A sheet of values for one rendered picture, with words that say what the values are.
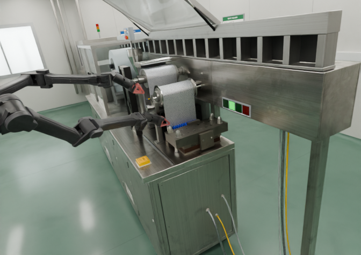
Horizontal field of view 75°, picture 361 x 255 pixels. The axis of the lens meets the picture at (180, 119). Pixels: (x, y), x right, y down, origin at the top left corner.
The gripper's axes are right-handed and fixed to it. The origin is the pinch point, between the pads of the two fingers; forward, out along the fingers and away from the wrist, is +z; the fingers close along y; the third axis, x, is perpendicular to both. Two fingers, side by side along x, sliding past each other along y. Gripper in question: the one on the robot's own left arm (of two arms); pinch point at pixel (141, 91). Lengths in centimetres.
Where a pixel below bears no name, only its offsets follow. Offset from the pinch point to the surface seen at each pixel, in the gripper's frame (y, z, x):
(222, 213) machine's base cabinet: 31, 88, -50
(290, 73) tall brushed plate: 73, 26, 38
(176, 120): 4.8, 30.5, -5.9
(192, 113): 4.8, 39.6, 3.8
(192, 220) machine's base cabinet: 31, 64, -61
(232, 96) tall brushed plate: 35, 38, 24
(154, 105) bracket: -2.8, 14.4, -3.9
